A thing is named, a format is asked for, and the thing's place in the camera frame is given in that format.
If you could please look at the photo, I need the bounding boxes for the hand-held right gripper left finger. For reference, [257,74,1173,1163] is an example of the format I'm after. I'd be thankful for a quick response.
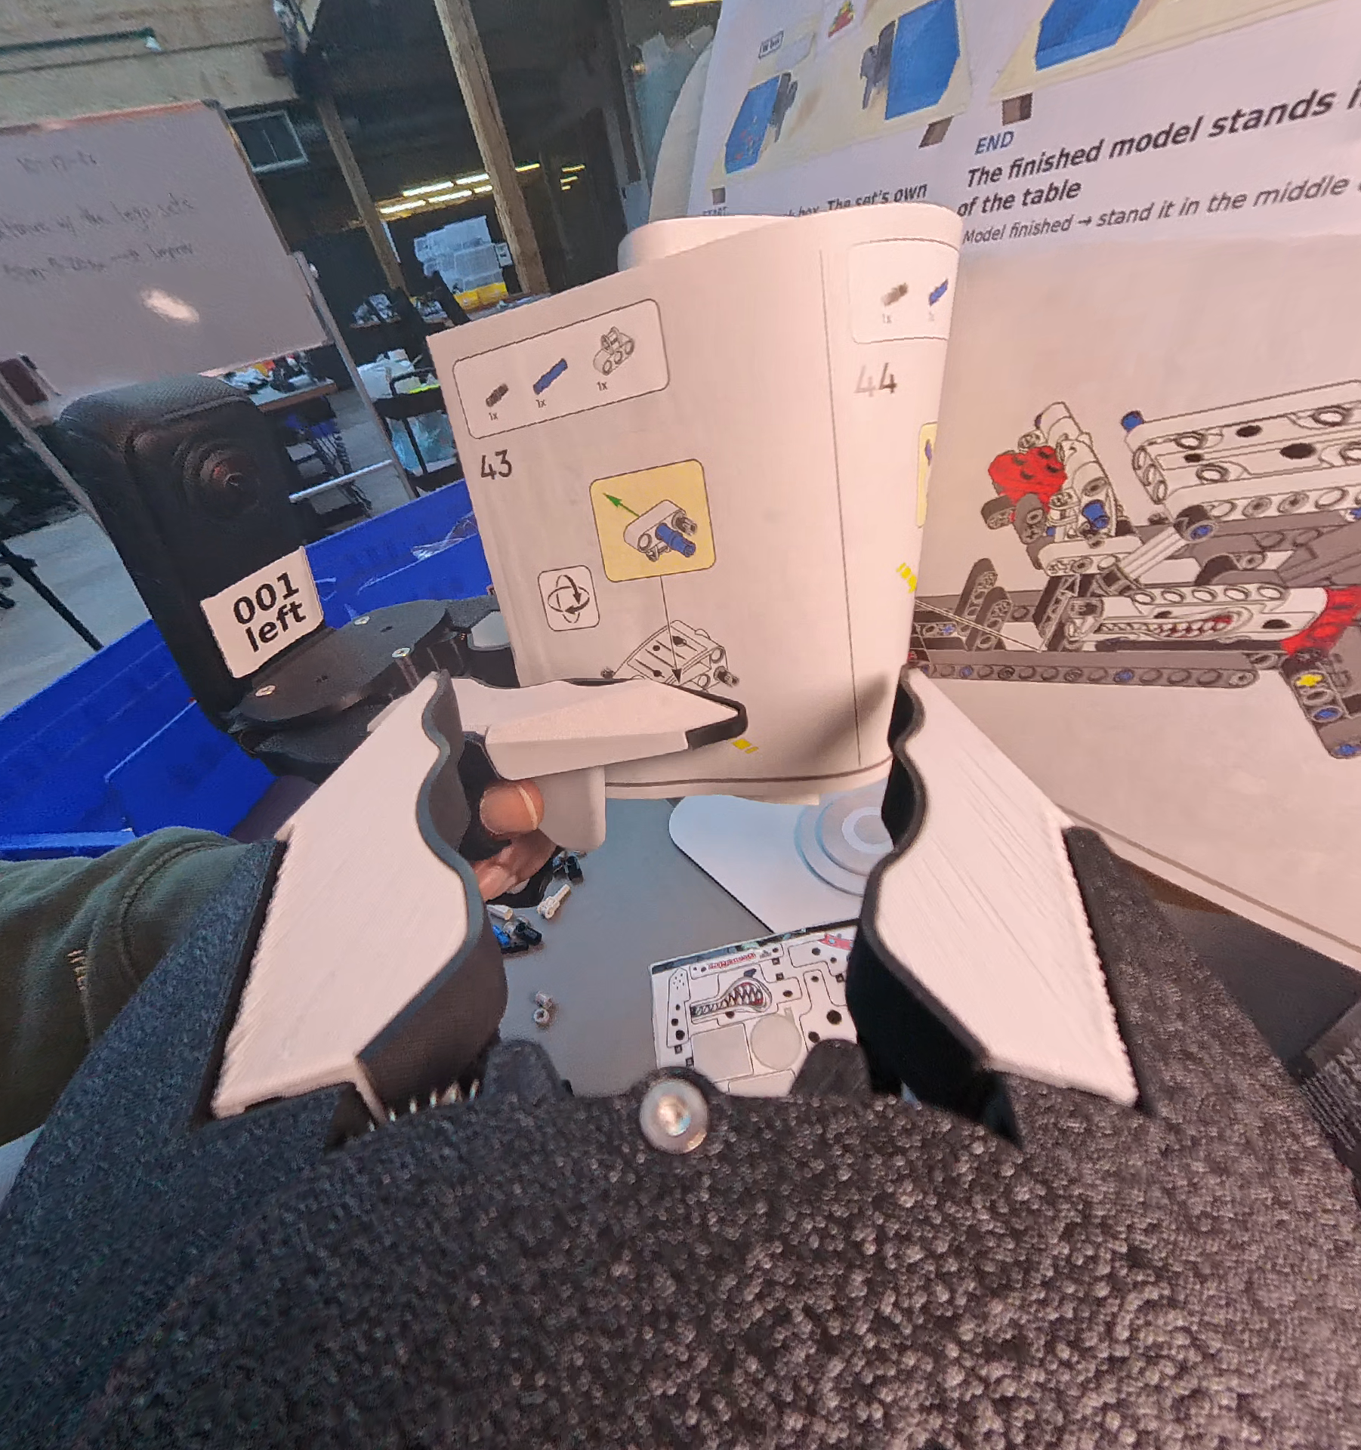
[212,675,512,1123]

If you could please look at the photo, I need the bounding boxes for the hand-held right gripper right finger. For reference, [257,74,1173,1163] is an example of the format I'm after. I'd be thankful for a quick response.
[846,675,1139,1112]

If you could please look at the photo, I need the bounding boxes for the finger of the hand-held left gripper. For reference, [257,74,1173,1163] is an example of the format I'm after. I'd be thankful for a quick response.
[449,675,752,854]

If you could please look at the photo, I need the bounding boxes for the instruction booklet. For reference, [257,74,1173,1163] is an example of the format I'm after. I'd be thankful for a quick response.
[427,205,1361,990]

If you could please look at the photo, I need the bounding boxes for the person's left forearm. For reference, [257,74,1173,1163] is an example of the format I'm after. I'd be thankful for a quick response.
[0,828,279,1171]

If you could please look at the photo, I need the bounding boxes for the grey desk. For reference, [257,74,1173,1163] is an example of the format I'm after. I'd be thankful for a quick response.
[477,783,908,1112]

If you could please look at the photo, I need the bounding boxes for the person's left hand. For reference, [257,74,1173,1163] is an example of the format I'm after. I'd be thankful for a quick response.
[458,745,560,904]

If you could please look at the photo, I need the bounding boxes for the pile of small toy brick parts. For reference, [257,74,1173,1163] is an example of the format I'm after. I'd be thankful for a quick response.
[487,847,586,1026]

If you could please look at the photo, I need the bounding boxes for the whiteboard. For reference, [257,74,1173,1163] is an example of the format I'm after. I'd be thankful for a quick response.
[0,104,332,414]

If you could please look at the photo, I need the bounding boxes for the white sticker sheet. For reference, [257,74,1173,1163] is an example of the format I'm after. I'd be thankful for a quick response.
[649,918,866,1103]

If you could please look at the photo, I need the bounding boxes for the wall poster with instructions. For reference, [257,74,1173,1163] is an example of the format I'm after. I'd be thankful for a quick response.
[685,0,1361,257]

